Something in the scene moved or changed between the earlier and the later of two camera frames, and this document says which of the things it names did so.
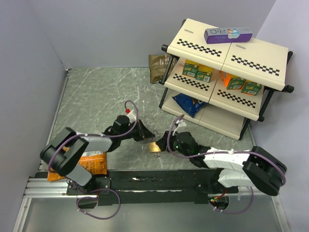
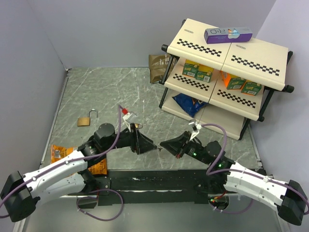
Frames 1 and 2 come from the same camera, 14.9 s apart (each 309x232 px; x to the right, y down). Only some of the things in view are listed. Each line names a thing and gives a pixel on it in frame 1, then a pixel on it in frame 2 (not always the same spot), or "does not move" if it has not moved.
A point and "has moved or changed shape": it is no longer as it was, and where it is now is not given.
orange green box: x=231 y=82 does not move
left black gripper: x=143 y=133 -> x=138 y=142
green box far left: x=190 y=68 does not move
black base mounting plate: x=152 y=187 does not move
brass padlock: x=153 y=147 has moved or changed shape
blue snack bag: x=190 y=105 does not move
